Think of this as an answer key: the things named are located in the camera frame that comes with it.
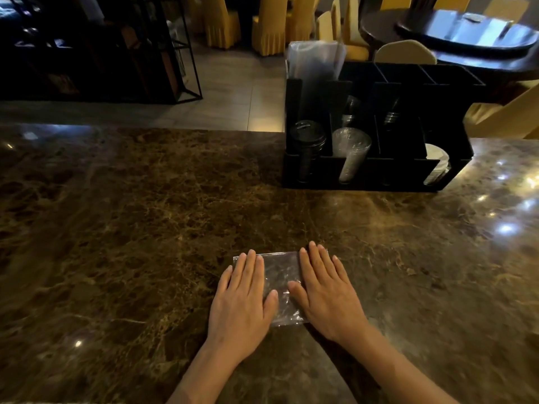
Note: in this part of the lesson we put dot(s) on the person's right hand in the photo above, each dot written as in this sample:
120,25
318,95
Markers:
330,305

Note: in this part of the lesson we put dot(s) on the person's left hand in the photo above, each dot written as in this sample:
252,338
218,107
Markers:
238,313

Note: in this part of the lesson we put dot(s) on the person's right middle finger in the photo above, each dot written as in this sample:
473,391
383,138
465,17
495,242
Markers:
318,263

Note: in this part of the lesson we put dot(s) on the person's left middle finger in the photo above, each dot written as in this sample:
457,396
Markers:
247,271

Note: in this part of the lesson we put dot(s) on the person's right thumb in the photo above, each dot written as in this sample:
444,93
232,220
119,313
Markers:
297,294

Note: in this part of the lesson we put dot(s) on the person's left little finger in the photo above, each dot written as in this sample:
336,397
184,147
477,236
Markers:
224,281

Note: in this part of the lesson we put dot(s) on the person's left thumb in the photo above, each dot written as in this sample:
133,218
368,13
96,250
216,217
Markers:
270,304

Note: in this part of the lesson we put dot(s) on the person's right little finger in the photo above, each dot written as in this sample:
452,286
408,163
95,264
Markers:
341,270

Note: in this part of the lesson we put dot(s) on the clear plastic bag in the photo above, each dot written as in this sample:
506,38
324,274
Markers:
281,275

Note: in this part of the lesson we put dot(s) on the person's left forearm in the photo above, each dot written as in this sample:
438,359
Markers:
202,374

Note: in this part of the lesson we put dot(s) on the person's right forearm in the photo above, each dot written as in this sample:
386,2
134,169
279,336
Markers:
391,370

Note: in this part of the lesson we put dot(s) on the stack of clear plastic cups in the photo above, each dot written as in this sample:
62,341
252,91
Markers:
350,151

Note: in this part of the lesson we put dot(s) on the stack of black cup lids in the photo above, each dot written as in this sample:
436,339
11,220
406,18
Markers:
308,142

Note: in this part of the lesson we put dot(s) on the stack of clear dome lids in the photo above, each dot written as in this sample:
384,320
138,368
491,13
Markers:
350,109

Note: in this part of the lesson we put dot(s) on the black compartment organizer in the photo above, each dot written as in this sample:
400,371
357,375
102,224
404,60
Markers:
404,121

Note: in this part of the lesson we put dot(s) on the stack of clear plastic bags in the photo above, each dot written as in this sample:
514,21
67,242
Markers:
313,63

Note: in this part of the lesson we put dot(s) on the yellow covered chair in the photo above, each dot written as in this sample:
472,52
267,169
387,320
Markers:
349,33
221,23
301,18
405,52
505,113
270,27

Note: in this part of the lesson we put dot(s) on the dark round dining table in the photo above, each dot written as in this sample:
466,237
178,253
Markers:
484,63

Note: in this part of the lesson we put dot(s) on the black metal shelf rack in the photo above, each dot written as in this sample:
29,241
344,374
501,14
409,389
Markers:
126,46

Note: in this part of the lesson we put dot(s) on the dark lazy susan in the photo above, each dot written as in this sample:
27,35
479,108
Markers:
467,33

